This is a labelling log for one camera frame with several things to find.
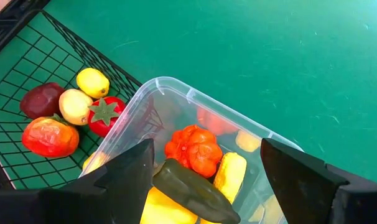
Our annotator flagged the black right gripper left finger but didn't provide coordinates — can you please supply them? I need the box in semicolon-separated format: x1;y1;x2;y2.
0;138;156;224

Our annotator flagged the orange-red bell pepper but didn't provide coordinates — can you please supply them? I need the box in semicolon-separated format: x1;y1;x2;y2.
164;124;223;179

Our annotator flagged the yellow bell pepper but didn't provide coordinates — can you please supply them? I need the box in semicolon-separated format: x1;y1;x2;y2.
139;185;220;224

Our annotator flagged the clear plastic container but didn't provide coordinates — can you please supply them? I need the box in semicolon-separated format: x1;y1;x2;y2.
78;76;304;224

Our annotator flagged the yellow lemon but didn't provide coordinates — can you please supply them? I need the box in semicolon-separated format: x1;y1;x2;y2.
75;67;111;100

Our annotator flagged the black wire basket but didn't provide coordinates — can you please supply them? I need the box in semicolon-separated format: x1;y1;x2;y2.
0;9;164;190

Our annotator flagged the dark red apple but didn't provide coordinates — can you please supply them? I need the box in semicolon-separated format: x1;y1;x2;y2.
19;82;67;120

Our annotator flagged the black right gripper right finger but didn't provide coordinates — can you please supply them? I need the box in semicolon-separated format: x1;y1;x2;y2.
260;138;377;224

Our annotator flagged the orange-red wrinkled fruit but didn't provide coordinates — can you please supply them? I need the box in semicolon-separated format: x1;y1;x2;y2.
21;113;80;159

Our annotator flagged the dark green pepper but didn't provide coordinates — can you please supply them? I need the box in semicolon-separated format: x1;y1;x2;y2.
152;158;241;224

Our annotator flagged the yellow corn cob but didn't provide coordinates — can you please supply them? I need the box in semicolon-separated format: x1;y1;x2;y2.
213;151;248;205

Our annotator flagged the pale yellow round fruit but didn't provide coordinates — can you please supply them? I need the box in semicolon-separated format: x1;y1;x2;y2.
58;88;95;126

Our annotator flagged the red tomato with green calyx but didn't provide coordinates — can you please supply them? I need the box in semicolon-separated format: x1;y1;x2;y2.
87;95;127;138

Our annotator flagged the black metal frame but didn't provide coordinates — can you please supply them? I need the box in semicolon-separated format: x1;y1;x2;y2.
0;0;51;41

